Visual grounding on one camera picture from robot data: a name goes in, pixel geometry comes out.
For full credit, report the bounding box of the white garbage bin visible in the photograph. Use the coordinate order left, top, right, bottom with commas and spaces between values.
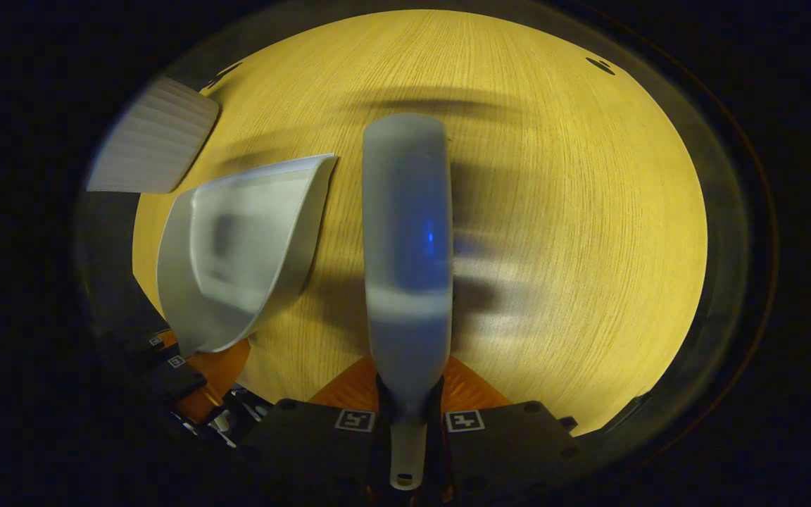
86, 76, 220, 194

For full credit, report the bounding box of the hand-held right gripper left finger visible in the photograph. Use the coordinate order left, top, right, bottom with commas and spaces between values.
239, 355, 379, 505

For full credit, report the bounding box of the small white broom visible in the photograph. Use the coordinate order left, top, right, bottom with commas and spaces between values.
362, 113, 454, 490

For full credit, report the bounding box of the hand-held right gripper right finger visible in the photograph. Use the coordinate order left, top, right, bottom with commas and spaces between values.
440, 355, 580, 505

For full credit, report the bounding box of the grey dustpan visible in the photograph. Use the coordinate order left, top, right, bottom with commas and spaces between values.
156, 154, 338, 356

